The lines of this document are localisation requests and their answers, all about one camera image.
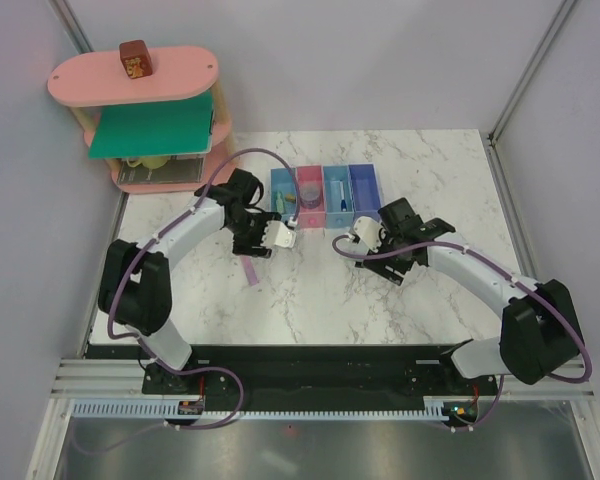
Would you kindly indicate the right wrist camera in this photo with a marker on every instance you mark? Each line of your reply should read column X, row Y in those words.
column 366, row 234

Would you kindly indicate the clear blue round box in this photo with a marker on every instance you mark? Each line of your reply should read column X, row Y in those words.
column 311, row 195

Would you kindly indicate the light blue drawer bin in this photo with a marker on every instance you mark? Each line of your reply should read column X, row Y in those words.
column 284, row 195

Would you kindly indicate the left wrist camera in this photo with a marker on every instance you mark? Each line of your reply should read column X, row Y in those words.
column 278, row 234

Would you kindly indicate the brown cube toy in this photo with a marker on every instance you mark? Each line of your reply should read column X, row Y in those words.
column 135, row 58

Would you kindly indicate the pink eraser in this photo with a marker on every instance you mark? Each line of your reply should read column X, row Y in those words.
column 249, row 271

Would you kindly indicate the aluminium frame rail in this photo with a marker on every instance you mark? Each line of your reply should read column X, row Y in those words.
column 125, row 379

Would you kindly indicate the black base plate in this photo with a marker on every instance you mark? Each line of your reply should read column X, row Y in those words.
column 219, row 357

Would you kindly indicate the white cable duct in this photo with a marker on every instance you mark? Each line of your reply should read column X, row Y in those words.
column 428, row 409

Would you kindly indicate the left aluminium post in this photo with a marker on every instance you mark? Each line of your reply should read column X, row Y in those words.
column 71, row 25

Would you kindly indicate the black book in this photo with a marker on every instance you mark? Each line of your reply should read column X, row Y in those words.
column 180, row 169

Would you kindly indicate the green eraser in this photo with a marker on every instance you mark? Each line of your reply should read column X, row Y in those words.
column 279, row 203

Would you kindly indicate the green folder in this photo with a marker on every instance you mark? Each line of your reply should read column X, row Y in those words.
column 153, row 129

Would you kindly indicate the aluminium post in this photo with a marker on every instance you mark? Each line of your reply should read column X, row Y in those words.
column 541, row 51
column 71, row 25

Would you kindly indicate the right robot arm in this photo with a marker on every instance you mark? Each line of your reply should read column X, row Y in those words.
column 539, row 329

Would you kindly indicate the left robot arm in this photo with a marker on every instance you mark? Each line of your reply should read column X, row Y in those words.
column 135, row 291

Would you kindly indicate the sky blue drawer bin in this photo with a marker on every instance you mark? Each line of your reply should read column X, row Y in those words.
column 335, row 219

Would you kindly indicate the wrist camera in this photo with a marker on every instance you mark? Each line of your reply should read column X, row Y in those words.
column 366, row 234
column 278, row 234

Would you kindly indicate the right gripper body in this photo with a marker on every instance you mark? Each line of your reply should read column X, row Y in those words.
column 395, row 261

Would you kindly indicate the pink drawer bin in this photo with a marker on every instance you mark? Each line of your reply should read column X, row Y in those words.
column 311, row 218

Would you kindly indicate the right aluminium post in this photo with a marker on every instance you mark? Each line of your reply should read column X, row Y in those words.
column 541, row 51

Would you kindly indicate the yellow mug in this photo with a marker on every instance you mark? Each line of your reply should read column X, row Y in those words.
column 148, row 162

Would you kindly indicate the blue capped marker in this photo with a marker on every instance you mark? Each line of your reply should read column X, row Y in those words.
column 343, row 202

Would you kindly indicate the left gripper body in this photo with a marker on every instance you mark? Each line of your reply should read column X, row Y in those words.
column 249, row 231

